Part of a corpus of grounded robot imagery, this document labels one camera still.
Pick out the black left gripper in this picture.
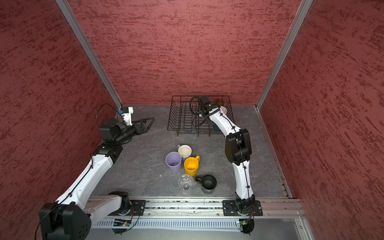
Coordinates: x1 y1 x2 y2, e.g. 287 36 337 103
115 117 155 144

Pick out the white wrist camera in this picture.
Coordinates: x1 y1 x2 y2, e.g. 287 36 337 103
118 107 134 126
198 96 211 108

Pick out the lilac plastic cup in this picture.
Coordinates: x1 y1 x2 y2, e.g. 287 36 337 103
165 152 182 173

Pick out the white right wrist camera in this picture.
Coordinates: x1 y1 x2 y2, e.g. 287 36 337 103
198 96 211 108

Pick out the black mug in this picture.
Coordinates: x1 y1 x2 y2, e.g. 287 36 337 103
195 175 217 195

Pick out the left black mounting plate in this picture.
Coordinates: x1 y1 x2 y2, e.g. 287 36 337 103
109 200 147 217

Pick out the aluminium corner post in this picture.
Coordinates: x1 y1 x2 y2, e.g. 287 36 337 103
256 0 313 111
56 0 122 109

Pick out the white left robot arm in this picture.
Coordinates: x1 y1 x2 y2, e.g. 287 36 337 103
36 114 155 240

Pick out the left aluminium corner post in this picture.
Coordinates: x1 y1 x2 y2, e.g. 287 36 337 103
56 0 122 109

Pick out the small cream mug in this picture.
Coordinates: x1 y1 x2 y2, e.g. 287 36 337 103
178 145 192 159

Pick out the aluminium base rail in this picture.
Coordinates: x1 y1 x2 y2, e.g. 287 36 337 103
94 197 309 232

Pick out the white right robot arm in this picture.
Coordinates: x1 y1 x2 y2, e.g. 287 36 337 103
199 104 256 215

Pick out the yellow mug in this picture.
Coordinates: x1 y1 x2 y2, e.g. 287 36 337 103
184 156 201 177

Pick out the white mug red inside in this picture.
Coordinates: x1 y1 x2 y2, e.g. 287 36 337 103
219 106 227 117

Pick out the right aluminium corner post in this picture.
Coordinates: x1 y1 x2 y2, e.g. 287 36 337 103
256 0 313 111

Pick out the black mounting plate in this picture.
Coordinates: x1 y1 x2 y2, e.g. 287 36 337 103
222 200 263 217
109 200 147 217

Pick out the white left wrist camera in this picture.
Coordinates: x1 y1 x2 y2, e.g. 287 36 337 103
118 107 134 126

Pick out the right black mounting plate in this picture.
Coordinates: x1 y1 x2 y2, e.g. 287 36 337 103
222 200 263 217

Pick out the brown gold textured cup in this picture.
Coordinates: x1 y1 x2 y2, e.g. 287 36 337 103
216 98 225 108

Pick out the dark green white-inside mug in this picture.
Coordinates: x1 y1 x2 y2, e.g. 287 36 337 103
212 123 221 134

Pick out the black wire dish rack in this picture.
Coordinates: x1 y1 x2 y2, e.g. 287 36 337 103
168 96 235 136

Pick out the clear glass cup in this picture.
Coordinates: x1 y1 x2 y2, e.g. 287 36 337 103
178 174 195 191

